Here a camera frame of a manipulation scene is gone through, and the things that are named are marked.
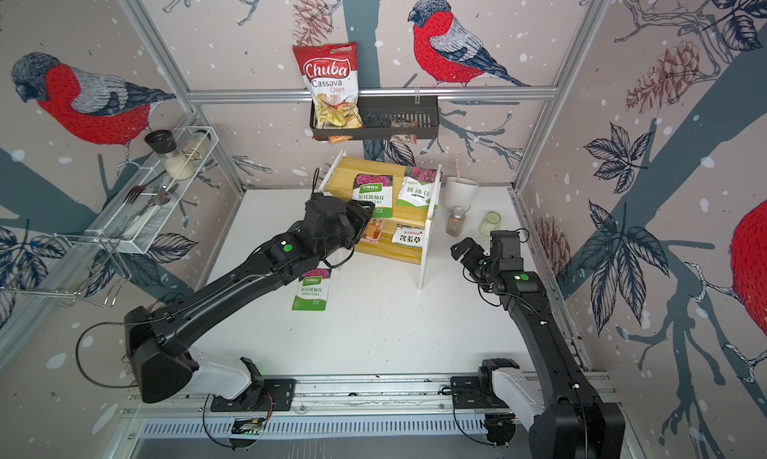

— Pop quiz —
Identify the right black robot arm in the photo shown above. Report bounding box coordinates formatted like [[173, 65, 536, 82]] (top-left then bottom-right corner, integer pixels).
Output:
[[451, 230, 626, 458]]

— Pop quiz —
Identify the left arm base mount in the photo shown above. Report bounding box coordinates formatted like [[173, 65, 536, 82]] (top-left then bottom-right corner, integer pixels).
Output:
[[211, 357, 298, 413]]

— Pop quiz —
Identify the green glass cup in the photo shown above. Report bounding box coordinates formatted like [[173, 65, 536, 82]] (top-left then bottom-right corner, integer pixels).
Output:
[[477, 211, 503, 238]]

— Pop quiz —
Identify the white seed packet lower shelf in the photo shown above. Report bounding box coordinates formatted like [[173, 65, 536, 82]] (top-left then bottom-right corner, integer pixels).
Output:
[[391, 225, 425, 249]]

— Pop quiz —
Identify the red Chuba cassava chips bag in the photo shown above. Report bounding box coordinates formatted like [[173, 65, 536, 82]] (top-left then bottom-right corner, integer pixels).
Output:
[[293, 43, 363, 129]]

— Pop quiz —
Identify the white wire wall rack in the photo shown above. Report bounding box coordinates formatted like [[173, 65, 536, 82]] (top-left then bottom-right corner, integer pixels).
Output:
[[59, 125, 219, 254]]

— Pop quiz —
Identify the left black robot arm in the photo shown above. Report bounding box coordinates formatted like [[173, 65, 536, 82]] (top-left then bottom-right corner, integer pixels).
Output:
[[124, 193, 375, 410]]

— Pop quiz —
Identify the black wall basket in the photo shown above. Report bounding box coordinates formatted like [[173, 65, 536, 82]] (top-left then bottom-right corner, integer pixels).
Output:
[[310, 95, 439, 141]]

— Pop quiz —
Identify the glass spice jar silver lid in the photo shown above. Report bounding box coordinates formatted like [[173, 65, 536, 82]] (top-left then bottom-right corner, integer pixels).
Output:
[[445, 207, 465, 237]]

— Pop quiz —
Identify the white mimosa seed bag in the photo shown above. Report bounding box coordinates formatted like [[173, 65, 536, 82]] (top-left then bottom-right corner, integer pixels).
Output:
[[397, 167, 437, 209]]

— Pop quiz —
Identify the green seed bag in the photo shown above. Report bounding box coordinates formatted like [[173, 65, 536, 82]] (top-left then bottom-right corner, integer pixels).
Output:
[[352, 175, 393, 219], [292, 268, 332, 311]]

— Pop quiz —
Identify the picture seed packet lower shelf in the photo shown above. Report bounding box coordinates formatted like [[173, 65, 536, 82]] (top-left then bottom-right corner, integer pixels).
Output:
[[361, 219, 385, 244]]

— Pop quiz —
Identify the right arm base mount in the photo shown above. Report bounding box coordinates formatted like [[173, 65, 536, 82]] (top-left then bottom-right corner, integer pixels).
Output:
[[441, 358, 521, 410]]

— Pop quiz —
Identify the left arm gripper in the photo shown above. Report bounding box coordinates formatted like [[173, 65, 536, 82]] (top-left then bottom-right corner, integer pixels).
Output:
[[318, 198, 378, 263]]

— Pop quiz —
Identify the black lid grinder bottle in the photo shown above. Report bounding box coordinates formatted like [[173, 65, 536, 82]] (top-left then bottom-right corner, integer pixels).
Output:
[[144, 129, 195, 181]]

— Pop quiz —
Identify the fork in wire rack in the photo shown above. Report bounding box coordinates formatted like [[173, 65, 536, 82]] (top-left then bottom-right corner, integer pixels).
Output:
[[123, 173, 166, 205]]

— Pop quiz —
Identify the wooden two-tier shelf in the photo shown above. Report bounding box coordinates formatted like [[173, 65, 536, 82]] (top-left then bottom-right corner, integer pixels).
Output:
[[320, 151, 443, 288]]

